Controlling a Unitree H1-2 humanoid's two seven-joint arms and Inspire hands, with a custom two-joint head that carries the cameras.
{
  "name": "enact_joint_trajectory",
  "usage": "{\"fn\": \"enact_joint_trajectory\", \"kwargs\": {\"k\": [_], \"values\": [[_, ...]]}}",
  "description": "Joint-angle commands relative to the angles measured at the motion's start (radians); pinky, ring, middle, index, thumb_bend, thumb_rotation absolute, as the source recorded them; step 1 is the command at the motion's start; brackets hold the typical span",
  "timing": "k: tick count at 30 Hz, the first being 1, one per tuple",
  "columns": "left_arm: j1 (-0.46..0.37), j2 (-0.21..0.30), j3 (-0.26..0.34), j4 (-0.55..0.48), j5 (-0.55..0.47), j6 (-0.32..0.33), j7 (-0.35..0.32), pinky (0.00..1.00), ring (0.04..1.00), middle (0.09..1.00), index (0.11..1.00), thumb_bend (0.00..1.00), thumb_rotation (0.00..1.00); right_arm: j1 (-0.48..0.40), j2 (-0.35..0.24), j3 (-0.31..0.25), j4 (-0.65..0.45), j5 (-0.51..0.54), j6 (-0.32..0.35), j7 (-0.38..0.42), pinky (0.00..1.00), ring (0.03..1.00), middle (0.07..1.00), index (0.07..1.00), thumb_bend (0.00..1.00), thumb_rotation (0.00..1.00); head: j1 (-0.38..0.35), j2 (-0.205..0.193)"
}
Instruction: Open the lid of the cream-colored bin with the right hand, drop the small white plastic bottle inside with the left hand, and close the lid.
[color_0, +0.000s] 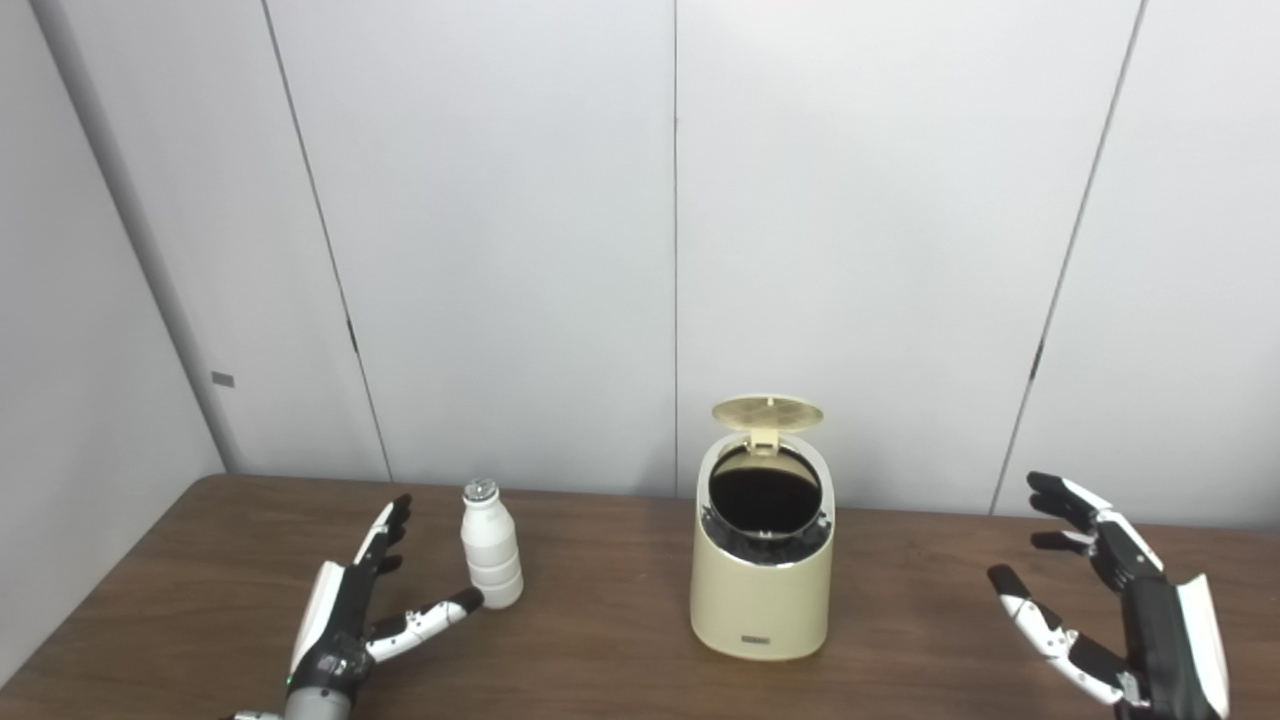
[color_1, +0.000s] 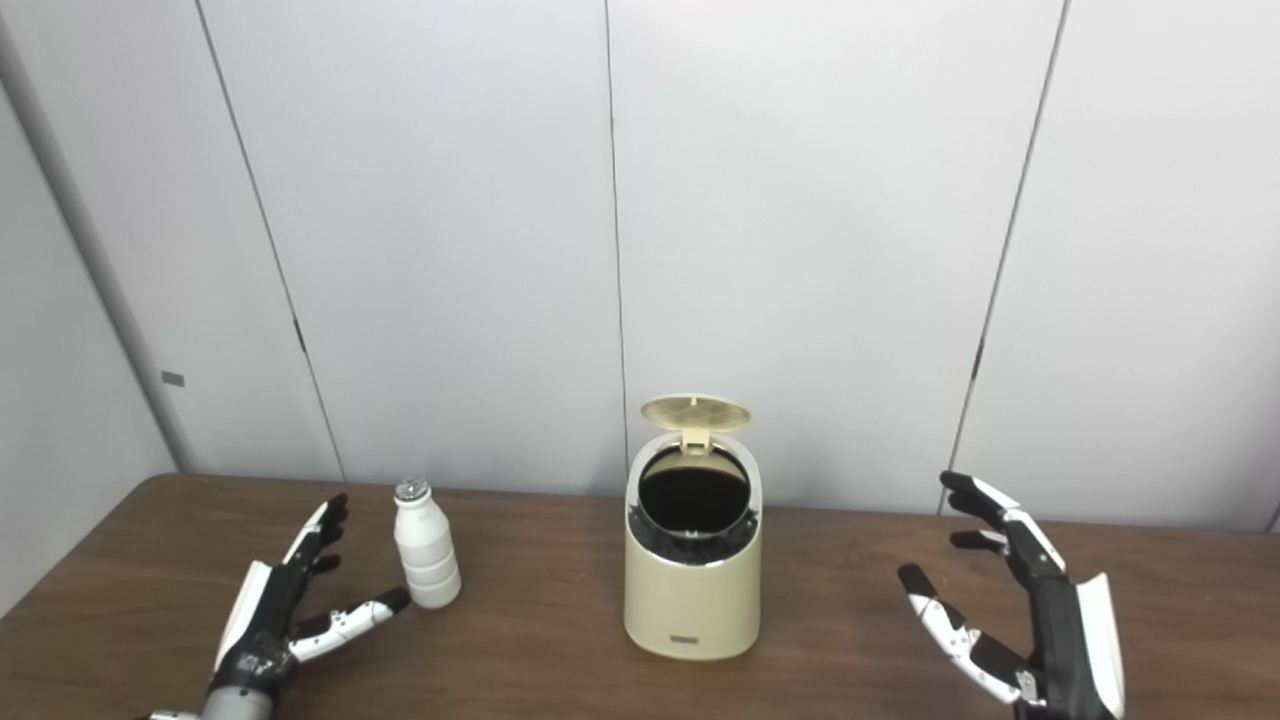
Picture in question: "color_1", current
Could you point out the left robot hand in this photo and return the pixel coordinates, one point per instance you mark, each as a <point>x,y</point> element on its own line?
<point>265,610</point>

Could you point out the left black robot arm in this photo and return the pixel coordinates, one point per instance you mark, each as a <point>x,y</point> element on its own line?
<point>235,708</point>

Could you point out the small white plastic bottle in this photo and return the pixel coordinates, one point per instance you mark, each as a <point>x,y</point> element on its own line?
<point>425,555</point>

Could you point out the cream round bin lid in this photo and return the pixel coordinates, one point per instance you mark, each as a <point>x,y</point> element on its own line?
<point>695,410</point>

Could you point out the cream-colored bin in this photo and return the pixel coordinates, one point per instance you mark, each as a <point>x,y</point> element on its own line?
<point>690,605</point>

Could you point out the black wall panel clip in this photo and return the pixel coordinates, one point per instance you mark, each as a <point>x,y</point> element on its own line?
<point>300,335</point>
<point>977,360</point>

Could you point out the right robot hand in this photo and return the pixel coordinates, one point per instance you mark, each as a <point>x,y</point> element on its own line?
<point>1065,640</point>

